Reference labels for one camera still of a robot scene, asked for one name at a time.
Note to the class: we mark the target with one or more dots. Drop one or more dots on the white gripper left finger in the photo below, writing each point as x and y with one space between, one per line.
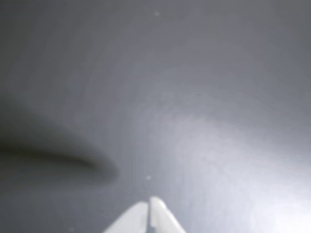
136 218

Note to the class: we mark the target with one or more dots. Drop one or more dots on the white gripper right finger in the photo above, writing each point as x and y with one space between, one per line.
162 218

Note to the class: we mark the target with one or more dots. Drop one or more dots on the dark grey table mat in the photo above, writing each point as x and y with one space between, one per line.
170 97

